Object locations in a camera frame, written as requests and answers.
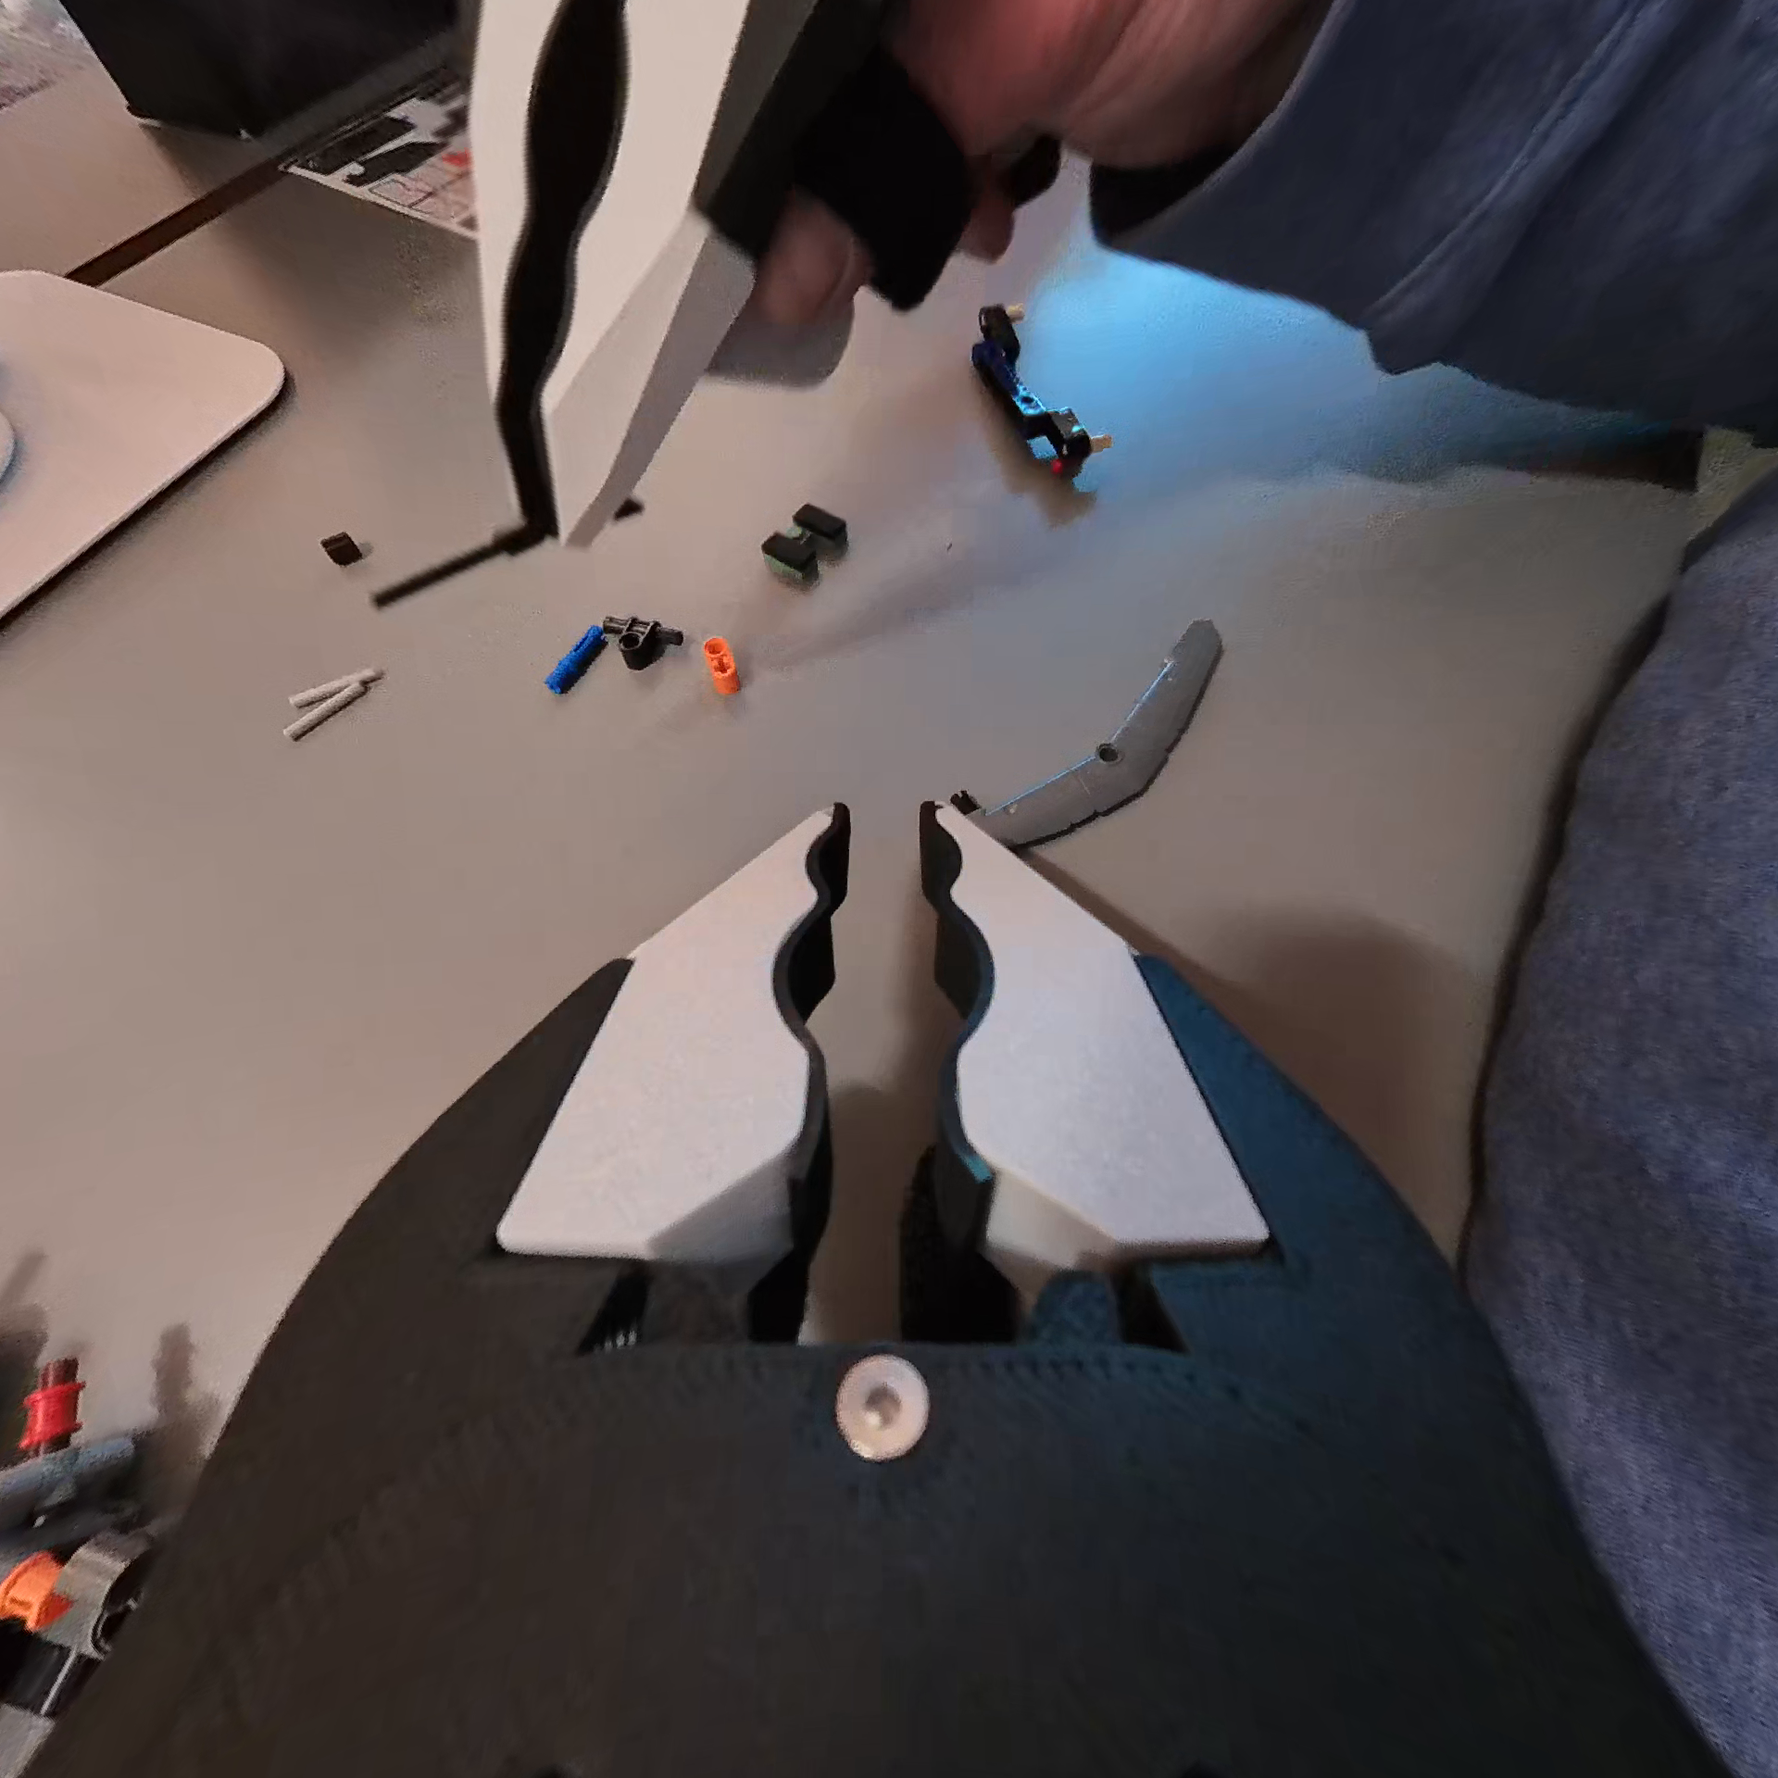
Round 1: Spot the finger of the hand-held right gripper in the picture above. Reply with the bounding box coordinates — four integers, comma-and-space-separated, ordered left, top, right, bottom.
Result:
533, 0, 824, 550
469, 0, 628, 539

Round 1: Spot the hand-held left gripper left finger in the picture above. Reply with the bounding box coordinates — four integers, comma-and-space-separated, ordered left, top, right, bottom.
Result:
494, 802, 852, 1267

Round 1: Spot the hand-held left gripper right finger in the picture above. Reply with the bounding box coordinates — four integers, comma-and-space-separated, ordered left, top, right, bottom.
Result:
919, 800, 1270, 1273

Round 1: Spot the black green lego piece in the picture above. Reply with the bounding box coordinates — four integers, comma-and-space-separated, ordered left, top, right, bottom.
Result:
761, 504, 850, 589

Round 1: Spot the black lego axle with connector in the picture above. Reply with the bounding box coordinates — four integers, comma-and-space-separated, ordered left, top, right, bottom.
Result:
372, 528, 537, 610

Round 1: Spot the lego sticker sheet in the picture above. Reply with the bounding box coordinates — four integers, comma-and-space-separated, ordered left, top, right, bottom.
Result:
283, 69, 481, 232

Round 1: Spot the black lego rack assembly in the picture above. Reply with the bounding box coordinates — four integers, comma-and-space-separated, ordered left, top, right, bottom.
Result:
972, 306, 1113, 482

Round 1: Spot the grey curved lego panel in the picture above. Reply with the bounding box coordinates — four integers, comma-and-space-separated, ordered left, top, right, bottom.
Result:
950, 617, 1224, 850

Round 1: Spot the lego car chassis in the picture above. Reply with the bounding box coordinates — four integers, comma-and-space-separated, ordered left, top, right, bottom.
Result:
0, 1354, 157, 1725

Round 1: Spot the person's right hand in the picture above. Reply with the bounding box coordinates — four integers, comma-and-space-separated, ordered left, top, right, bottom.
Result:
756, 0, 1335, 328

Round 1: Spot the dark backpack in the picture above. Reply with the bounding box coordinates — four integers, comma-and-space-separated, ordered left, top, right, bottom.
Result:
61, 0, 461, 141

